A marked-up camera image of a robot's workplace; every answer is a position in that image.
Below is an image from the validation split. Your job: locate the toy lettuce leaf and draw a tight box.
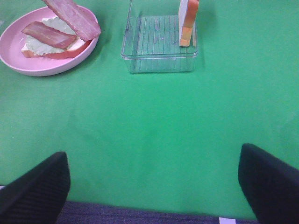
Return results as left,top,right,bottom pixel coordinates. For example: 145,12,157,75
21,16,75,56

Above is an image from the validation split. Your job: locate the green tablecloth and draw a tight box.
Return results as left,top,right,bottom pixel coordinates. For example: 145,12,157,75
0,0,299,219

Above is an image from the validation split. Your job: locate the curved toy bacon strip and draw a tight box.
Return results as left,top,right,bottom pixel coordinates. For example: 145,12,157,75
21,21,77,49

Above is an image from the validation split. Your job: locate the pink round plate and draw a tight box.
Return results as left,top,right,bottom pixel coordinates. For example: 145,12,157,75
0,7,98,77

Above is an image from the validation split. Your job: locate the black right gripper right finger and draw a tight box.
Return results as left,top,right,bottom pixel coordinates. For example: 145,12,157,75
238,143,299,224

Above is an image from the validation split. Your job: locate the toy bread slice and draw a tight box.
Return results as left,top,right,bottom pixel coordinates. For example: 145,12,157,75
22,38,91,59
178,0,199,47

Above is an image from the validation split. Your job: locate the leaning toy bread slice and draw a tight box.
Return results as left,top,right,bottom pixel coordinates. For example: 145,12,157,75
178,0,199,47

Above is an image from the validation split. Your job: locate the clear right plastic tray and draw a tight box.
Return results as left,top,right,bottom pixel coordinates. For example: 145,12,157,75
121,0,198,73

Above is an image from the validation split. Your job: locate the purple mat strip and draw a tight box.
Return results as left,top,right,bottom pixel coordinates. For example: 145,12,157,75
57,201,258,224

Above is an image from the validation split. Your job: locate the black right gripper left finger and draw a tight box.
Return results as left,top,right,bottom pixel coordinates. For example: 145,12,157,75
0,152,71,224

